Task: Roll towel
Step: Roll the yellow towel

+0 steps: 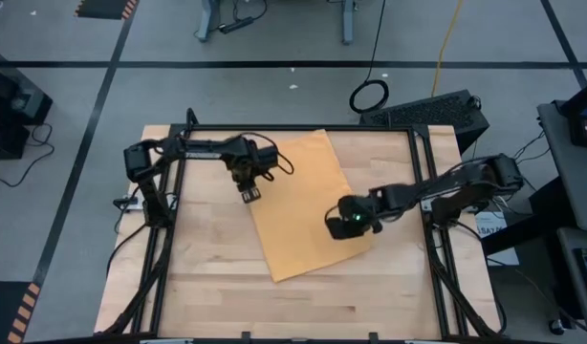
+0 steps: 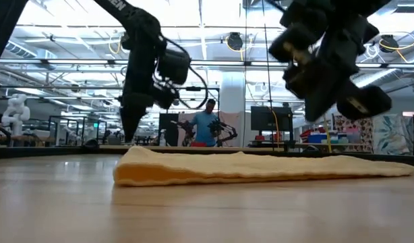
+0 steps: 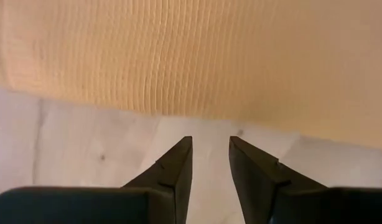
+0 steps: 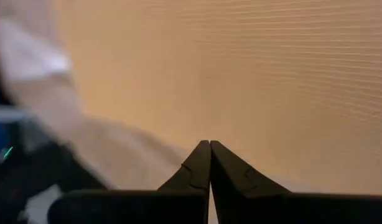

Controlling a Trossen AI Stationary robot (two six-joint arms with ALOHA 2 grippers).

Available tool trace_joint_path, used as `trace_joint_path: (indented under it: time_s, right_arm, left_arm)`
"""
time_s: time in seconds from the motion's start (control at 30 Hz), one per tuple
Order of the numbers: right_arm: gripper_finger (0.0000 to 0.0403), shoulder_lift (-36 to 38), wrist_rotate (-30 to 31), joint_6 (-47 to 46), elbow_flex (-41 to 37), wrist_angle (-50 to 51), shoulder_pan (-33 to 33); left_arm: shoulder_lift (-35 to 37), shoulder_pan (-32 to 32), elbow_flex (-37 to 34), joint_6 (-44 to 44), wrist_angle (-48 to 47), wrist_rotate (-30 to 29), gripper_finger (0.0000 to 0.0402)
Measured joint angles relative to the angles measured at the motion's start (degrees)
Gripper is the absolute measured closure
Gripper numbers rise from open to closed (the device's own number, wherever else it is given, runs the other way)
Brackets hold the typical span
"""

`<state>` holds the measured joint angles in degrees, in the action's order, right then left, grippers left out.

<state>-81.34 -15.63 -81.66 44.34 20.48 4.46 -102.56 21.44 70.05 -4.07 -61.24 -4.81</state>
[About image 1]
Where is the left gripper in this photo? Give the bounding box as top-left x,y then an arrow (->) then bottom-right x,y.
226,140 -> 264,204

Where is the yellow waffle-weave towel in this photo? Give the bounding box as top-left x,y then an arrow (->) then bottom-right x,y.
248,127 -> 373,284

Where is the black computer tower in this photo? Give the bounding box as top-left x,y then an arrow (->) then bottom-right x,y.
359,89 -> 491,155

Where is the white paper sheet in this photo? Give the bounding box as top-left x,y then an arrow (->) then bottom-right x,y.
473,209 -> 520,267

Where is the black power strip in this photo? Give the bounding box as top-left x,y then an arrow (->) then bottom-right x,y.
218,16 -> 255,35

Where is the black desk base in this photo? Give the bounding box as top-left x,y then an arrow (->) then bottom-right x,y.
482,176 -> 562,257

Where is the grey desk leg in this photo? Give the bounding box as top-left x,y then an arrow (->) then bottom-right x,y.
341,0 -> 357,46
195,0 -> 219,43

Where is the grey desk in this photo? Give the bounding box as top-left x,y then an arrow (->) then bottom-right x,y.
536,98 -> 587,233
555,226 -> 587,335

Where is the black hazard-striped mat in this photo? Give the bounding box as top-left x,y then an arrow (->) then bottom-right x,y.
0,280 -> 42,344
73,0 -> 140,21

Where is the black equipment case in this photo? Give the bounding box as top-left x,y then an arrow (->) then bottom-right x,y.
0,45 -> 54,161

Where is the dark screen device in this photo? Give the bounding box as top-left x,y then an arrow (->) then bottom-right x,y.
559,75 -> 587,150

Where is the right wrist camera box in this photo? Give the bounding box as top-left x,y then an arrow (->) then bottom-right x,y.
337,194 -> 373,226

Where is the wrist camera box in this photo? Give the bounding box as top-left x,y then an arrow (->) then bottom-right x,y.
337,194 -> 373,226
257,145 -> 281,172

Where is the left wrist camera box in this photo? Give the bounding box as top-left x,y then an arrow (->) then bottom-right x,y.
257,145 -> 281,172

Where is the black aluminium table frame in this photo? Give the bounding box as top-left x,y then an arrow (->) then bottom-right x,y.
101,107 -> 505,344

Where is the thick black cable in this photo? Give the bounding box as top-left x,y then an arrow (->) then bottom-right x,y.
348,0 -> 390,115

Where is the black floor cable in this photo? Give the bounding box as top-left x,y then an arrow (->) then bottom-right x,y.
0,122 -> 55,188

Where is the long yellow cable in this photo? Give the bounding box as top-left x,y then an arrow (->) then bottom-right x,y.
430,0 -> 465,99

